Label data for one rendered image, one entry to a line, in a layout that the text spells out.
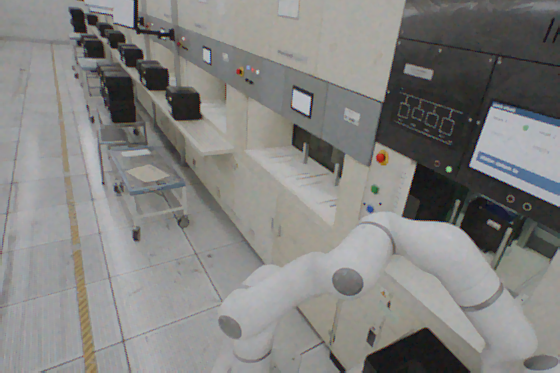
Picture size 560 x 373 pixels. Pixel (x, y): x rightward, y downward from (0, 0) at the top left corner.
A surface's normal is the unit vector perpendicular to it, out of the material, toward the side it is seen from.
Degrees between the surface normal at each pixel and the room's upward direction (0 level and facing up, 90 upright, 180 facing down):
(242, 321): 72
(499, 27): 90
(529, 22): 90
